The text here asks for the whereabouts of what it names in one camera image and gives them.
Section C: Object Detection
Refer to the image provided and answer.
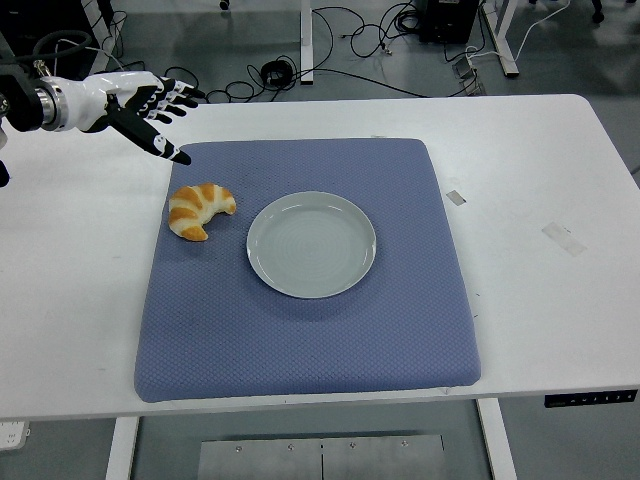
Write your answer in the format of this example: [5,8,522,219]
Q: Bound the grey round plate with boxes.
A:
[245,190,378,300]

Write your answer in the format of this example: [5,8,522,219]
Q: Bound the white desk leg with foot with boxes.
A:
[479,0,521,79]
[299,0,316,86]

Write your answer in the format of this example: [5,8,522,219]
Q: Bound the croissant bread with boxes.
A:
[168,182,238,242]

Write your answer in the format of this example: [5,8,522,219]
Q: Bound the white floor cable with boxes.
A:
[463,0,572,65]

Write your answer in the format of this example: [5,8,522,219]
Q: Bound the white table leg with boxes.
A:
[475,398,518,480]
[103,417,140,480]

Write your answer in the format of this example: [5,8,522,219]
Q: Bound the translucent tape strip large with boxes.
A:
[540,220,588,258]

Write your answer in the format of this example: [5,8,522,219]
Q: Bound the black equipment box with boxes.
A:
[417,0,480,45]

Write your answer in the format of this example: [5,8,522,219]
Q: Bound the grey foot pedal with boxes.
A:
[451,53,487,97]

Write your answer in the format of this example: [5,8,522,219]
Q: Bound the white power strip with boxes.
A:
[0,421,30,452]

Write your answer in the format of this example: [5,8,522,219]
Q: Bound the coiled black cable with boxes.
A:
[259,58,295,88]

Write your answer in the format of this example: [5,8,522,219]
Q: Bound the white frame leg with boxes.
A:
[82,0,114,74]

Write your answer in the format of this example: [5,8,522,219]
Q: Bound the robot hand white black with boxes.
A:
[63,70,208,167]

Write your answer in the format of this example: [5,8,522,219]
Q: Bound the blue quilted mat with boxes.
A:
[133,137,484,405]

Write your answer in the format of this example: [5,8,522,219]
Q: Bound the long black floor cable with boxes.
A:
[279,68,430,98]

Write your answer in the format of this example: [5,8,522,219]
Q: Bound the table control panel black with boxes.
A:
[543,388,640,410]

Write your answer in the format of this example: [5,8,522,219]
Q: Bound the looped black cable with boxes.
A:
[312,0,422,59]

